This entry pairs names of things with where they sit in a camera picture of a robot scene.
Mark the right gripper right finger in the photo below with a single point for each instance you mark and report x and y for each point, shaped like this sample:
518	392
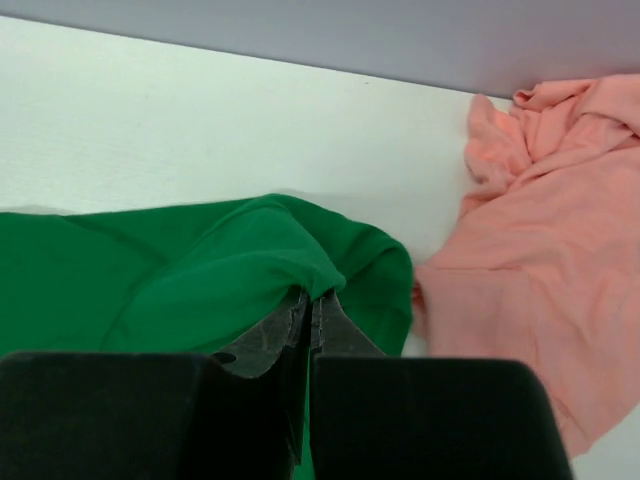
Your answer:
374	416

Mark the salmon pink crumpled t-shirt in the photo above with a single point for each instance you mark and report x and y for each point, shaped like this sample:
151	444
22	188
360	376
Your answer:
542	265

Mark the green t-shirt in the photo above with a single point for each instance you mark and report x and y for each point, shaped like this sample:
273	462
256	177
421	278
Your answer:
192	279

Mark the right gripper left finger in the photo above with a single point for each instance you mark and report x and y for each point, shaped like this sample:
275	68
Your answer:
233	414

